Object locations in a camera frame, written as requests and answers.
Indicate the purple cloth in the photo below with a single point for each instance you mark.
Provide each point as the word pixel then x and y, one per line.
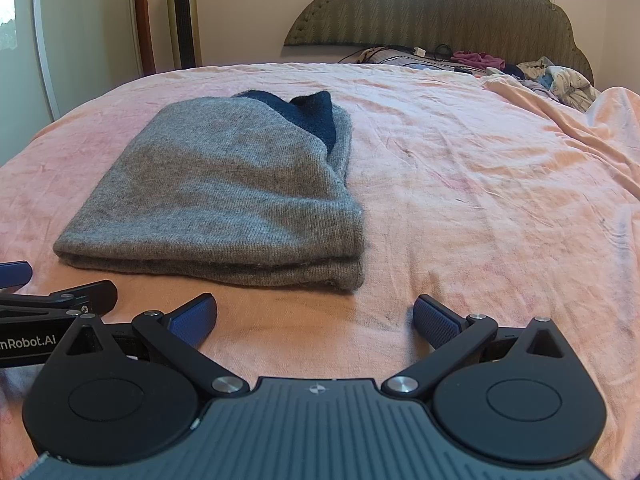
pixel 477 59

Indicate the patterned pillow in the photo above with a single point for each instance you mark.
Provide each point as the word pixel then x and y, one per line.
pixel 385 55

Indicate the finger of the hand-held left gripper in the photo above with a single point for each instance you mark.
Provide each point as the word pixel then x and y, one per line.
pixel 15 274
pixel 65 295

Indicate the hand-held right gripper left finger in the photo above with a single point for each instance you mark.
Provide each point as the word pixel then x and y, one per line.
pixel 192 317

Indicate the pile of light clothes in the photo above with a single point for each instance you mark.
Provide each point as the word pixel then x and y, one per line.
pixel 565 82

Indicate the olive padded headboard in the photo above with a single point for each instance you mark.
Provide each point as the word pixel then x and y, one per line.
pixel 440 5

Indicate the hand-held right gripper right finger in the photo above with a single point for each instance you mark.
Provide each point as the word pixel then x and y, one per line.
pixel 437 322

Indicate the wooden door frame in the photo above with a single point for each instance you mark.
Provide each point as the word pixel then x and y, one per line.
pixel 142 20

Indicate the pink bed sheet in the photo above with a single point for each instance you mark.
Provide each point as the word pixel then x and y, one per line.
pixel 475 185

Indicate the grey sweater with navy sleeves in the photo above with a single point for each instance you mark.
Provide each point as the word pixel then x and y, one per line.
pixel 215 195

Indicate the gold tower fan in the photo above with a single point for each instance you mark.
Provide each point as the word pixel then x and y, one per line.
pixel 183 15

